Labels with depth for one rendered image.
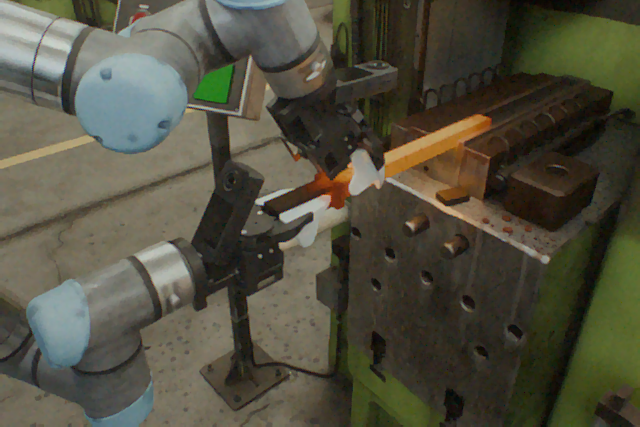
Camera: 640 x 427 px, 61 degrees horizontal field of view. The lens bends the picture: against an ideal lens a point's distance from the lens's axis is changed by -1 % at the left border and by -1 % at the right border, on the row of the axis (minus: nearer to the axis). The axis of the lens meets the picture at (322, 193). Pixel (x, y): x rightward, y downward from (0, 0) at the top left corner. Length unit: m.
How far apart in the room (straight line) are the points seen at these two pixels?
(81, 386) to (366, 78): 0.46
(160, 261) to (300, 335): 1.36
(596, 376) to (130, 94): 0.95
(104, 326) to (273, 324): 1.42
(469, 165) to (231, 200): 0.43
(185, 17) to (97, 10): 5.05
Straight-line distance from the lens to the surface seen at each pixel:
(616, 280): 1.02
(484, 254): 0.86
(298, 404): 1.74
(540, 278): 0.83
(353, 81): 0.65
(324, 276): 1.51
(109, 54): 0.47
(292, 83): 0.59
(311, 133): 0.64
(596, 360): 1.13
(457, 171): 0.91
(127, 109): 0.44
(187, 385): 1.83
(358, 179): 0.71
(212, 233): 0.62
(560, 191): 0.83
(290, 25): 0.56
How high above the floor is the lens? 1.38
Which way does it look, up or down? 31 degrees down
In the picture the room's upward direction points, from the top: straight up
